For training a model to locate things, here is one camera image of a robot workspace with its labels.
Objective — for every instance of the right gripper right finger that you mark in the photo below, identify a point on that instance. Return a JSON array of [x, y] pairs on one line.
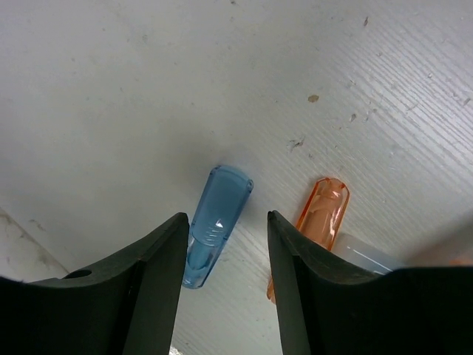
[[326, 305]]

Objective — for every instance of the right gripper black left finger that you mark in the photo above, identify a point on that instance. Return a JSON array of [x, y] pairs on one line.
[[125, 303]]

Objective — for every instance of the light blue capped marker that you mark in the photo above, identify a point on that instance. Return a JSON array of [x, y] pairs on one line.
[[363, 255]]

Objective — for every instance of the orange marker pen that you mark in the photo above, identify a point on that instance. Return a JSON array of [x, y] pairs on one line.
[[322, 215]]

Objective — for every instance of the blue marker pen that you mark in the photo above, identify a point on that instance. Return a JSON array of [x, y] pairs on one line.
[[224, 196]]

